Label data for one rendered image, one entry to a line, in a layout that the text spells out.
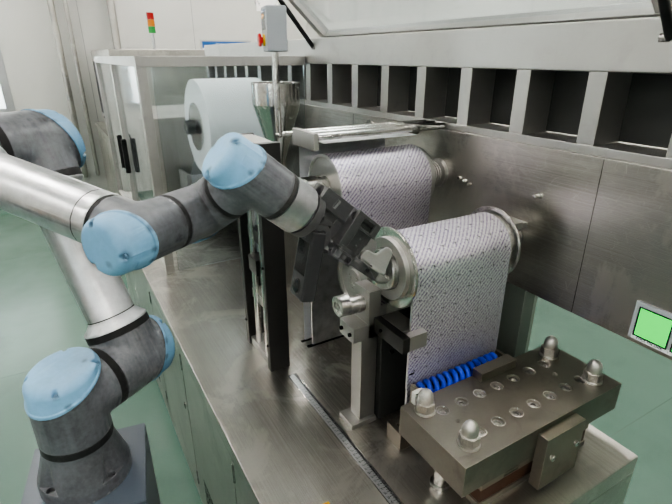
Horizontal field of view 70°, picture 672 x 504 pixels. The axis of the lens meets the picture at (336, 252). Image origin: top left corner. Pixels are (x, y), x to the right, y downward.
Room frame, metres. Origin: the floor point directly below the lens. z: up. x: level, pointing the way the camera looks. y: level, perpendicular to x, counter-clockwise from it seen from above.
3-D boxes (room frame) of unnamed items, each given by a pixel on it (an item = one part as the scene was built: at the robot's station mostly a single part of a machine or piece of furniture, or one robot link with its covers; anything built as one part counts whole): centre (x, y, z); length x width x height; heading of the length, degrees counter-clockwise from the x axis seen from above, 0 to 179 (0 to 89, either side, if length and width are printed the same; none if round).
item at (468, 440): (0.58, -0.21, 1.05); 0.04 x 0.04 x 0.04
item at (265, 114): (1.45, 0.17, 1.18); 0.14 x 0.14 x 0.57
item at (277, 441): (1.61, 0.35, 0.88); 2.52 x 0.66 x 0.04; 30
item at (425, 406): (0.66, -0.15, 1.05); 0.04 x 0.04 x 0.04
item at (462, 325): (0.79, -0.23, 1.11); 0.23 x 0.01 x 0.18; 120
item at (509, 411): (0.70, -0.33, 1.00); 0.40 x 0.16 x 0.06; 120
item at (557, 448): (0.63, -0.39, 0.96); 0.10 x 0.03 x 0.11; 120
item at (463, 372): (0.77, -0.24, 1.03); 0.21 x 0.04 x 0.03; 120
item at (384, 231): (0.78, -0.10, 1.25); 0.15 x 0.01 x 0.15; 30
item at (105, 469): (0.65, 0.45, 0.95); 0.15 x 0.15 x 0.10
